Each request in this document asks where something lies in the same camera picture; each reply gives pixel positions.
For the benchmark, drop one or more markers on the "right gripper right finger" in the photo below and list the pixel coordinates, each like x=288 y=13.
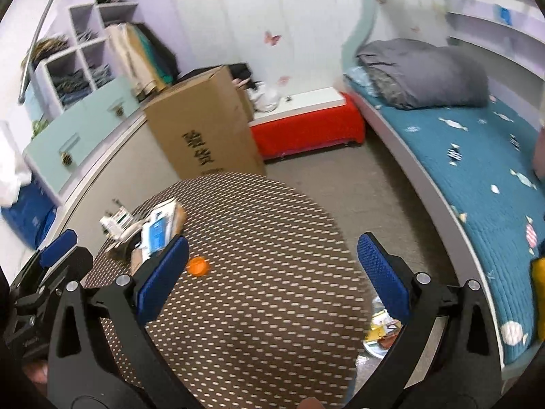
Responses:
x=465 y=371

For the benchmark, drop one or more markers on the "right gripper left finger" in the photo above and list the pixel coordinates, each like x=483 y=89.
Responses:
x=82 y=372

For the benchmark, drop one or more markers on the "clear plastic trash bin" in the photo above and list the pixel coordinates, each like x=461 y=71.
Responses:
x=383 y=330

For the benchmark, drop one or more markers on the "blue storage bag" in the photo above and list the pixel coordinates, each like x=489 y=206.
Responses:
x=32 y=215

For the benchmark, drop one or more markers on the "yellow garment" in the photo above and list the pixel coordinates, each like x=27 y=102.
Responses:
x=538 y=278

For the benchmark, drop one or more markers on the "orange plastic cap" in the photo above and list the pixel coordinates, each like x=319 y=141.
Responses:
x=198 y=266

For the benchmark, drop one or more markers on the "mint green drawer cabinet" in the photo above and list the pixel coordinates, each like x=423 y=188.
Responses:
x=63 y=146

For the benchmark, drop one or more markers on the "brown polka dot tablecloth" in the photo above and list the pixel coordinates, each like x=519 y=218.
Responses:
x=282 y=312

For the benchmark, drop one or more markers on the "blue patterned bed sheet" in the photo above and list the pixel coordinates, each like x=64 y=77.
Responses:
x=480 y=159

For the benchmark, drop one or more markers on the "brown cardboard box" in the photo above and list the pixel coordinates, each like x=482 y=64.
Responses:
x=201 y=127

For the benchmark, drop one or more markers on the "white cube shelf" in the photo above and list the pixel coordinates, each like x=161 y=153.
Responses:
x=82 y=59

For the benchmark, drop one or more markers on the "red bed step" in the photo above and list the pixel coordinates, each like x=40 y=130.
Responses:
x=312 y=131

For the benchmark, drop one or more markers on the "hanging clothes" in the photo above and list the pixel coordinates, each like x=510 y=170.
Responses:
x=139 y=60

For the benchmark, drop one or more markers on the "grey folded quilt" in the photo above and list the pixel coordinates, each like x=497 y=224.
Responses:
x=410 y=74

